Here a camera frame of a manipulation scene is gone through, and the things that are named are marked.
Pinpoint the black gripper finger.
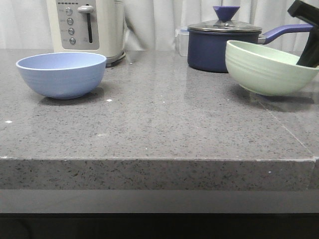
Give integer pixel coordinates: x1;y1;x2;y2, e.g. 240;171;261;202
288;0;319;68

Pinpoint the green bowl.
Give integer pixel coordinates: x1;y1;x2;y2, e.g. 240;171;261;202
225;40;319;96

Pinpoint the blue bowl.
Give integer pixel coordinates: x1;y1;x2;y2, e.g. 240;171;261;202
16;52;107;100

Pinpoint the glass lid blue knob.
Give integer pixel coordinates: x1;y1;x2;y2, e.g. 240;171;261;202
187;6;262;33

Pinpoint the clear plastic container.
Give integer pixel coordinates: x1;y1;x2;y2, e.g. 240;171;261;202
175;26;189;57

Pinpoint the white curtain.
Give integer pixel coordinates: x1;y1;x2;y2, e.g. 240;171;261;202
0;0;301;51

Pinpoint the cream white toaster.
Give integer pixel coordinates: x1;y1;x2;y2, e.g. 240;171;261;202
46;0;126;67

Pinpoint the blue saucepan with handle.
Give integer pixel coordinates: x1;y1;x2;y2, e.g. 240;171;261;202
187;23;313;73

